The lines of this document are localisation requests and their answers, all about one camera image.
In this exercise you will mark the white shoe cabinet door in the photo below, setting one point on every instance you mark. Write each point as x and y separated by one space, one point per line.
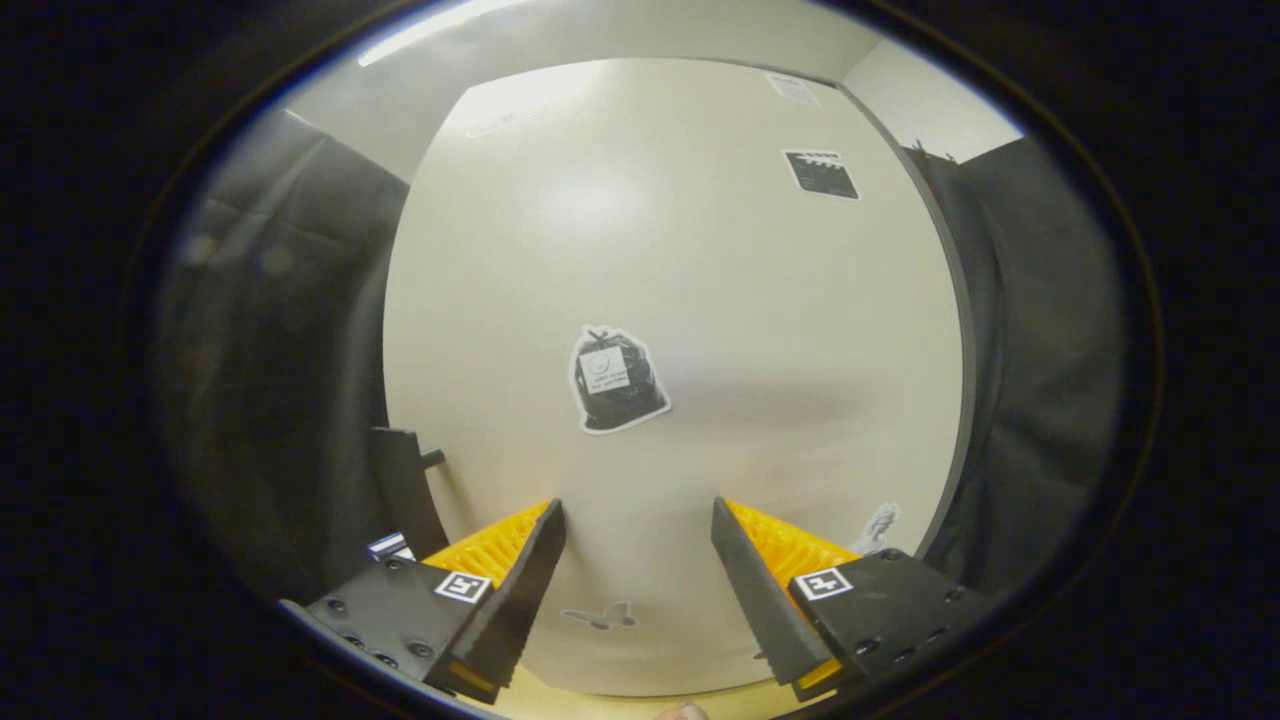
650 250

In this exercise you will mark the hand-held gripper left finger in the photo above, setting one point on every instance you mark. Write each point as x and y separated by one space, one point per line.
525 590

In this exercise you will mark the grey shoe cabinet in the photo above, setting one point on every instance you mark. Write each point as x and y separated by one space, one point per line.
968 370

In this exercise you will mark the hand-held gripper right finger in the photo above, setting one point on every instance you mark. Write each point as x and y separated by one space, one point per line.
755 590

